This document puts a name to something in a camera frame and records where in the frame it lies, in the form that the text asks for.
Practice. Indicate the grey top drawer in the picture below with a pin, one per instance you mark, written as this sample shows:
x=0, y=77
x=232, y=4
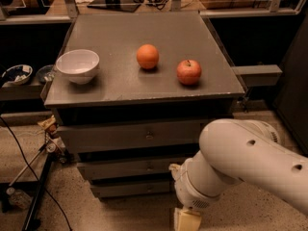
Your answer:
x=92, y=138

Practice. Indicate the crumpled snack wrapper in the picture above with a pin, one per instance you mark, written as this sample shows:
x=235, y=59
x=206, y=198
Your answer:
x=49, y=125

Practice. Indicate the red apple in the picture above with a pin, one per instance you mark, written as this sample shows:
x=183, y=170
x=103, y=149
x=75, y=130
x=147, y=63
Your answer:
x=189, y=72

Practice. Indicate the blue patterned bowl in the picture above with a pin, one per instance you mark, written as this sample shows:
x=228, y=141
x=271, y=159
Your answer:
x=18, y=74

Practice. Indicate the grey drawer cabinet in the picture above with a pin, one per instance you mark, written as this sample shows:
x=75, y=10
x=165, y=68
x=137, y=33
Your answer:
x=123, y=92

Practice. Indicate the clear plastic bottle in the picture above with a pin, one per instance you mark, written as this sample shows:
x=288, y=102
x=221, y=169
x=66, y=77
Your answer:
x=19, y=198

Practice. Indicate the orange fruit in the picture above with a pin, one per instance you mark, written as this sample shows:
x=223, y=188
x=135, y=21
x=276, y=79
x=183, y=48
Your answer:
x=147, y=56

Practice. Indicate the white ceramic bowl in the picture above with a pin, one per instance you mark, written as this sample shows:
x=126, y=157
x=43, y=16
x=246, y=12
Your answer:
x=78, y=66

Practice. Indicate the grey bottom drawer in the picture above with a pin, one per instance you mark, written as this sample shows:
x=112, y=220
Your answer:
x=132, y=188

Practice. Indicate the grey side shelf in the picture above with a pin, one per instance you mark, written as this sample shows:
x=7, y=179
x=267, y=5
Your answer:
x=258, y=75

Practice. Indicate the black tripod stand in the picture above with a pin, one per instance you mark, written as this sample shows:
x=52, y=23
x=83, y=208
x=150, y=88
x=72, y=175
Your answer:
x=31, y=223

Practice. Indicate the grey drawer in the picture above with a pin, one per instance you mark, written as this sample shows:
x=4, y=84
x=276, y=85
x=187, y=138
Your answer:
x=113, y=169
x=132, y=188
x=92, y=138

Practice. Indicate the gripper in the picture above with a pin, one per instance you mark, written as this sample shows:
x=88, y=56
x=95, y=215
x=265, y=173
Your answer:
x=190, y=193

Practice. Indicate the grey middle drawer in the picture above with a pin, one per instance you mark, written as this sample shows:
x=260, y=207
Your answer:
x=113, y=169

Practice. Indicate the small dark bowl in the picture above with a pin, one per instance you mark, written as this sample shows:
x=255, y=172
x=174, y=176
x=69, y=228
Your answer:
x=46, y=74

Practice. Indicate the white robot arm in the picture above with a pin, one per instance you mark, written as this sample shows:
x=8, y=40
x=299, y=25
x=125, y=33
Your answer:
x=233, y=151

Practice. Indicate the black monitor base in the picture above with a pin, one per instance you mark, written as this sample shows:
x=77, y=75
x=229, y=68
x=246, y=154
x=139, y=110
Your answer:
x=127, y=6

